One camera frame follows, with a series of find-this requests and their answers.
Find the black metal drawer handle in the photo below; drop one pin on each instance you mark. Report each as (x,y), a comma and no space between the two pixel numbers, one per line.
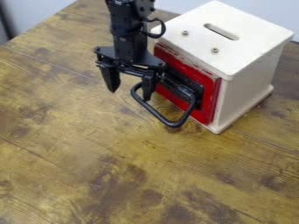
(171,95)

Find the white wooden box cabinet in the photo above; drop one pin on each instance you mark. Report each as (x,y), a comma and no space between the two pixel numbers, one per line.
(228,49)

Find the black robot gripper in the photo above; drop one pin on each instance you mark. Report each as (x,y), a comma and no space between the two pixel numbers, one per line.
(127,57)

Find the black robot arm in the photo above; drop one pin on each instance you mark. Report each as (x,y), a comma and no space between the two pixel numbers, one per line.
(128,17)

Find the red wooden drawer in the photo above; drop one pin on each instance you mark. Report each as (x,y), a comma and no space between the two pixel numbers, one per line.
(187,84)

